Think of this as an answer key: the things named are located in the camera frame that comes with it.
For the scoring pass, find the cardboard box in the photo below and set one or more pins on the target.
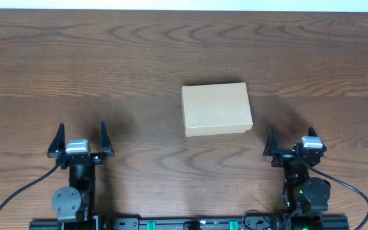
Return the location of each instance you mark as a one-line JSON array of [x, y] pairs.
[[216, 109]]

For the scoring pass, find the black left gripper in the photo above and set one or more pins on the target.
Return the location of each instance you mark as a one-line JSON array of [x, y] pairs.
[[80, 158]]

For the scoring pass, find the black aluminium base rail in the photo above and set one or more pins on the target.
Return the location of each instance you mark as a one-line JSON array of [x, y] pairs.
[[250, 222]]

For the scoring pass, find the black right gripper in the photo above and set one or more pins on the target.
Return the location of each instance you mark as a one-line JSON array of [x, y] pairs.
[[287, 156]]

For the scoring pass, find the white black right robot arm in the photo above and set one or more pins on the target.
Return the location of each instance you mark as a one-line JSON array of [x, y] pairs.
[[306, 197]]

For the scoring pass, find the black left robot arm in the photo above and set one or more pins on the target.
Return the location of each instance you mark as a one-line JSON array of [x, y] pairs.
[[75, 202]]

